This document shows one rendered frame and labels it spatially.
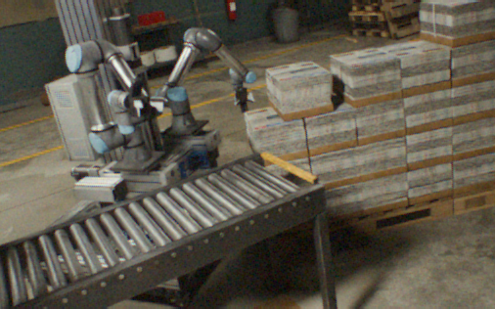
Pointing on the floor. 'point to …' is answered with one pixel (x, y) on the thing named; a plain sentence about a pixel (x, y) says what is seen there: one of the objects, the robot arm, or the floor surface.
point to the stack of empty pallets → (374, 21)
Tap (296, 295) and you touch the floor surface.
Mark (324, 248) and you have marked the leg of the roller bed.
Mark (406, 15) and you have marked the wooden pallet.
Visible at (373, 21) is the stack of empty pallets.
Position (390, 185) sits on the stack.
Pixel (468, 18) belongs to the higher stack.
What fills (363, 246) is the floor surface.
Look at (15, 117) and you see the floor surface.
